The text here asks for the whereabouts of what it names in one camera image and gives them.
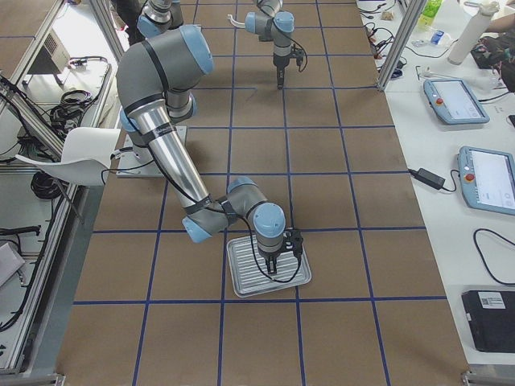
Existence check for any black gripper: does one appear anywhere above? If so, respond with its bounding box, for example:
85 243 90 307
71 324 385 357
276 44 306 89
265 228 303 274

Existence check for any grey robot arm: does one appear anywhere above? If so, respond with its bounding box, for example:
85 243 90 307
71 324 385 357
137 1 307 89
117 24 303 277

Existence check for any silver ribbed metal tray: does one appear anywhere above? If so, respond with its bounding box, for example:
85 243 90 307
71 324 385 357
226 236 312 298

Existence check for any white curved plastic part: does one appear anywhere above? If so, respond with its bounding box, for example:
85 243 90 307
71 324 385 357
227 14 245 29

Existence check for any black power adapter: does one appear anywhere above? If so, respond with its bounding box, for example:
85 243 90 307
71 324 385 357
417 168 445 190

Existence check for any far blue teach pendant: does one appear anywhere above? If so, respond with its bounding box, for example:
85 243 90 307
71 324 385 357
423 79 490 125

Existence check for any blue teach pendant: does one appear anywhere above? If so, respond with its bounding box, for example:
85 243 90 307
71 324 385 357
457 146 514 216
423 79 490 125

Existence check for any white cylindrical bottle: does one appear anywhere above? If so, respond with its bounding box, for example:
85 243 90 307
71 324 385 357
447 1 500 65

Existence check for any white plastic chair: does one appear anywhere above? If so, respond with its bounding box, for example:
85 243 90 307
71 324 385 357
15 127 121 187

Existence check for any black tablet device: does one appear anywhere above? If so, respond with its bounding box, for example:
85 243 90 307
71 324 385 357
462 290 514 354

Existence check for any near blue teach pendant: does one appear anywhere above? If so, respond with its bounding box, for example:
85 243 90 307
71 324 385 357
457 146 514 216

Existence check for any aluminium frame post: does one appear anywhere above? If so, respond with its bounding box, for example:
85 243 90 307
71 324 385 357
377 0 426 92

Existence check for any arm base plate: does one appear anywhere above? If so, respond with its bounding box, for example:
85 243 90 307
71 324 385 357
116 148 163 179

